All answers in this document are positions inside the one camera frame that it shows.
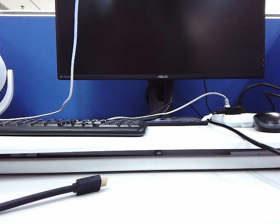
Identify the black monitor stand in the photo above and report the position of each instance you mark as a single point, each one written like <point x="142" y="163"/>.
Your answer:
<point x="159" y="107"/>

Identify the black ASUS monitor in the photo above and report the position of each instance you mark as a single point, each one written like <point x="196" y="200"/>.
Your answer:
<point x="177" y="35"/>

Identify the white desk fan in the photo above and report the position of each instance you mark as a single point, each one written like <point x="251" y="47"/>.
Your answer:
<point x="1" y="77"/>

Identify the black power adapter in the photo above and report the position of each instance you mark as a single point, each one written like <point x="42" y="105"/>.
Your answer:
<point x="233" y="110"/>

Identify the black computer mouse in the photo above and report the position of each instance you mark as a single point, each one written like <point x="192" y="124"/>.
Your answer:
<point x="270" y="122"/>

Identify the white power strip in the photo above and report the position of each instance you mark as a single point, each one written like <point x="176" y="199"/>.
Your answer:
<point x="235" y="120"/>

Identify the black keyboard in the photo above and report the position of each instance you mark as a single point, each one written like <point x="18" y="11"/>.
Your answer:
<point x="60" y="131"/>

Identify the blue office partition panel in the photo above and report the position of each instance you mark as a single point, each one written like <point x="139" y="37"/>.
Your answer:
<point x="32" y="58"/>

